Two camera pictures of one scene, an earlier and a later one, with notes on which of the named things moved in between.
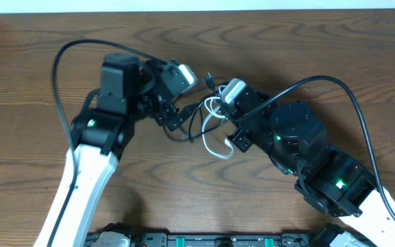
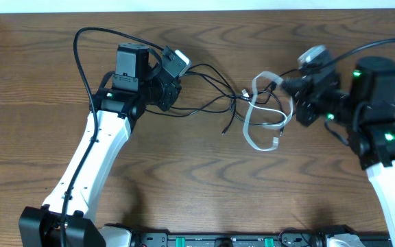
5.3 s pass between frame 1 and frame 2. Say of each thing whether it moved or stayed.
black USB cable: moved
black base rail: stayed
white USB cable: moved
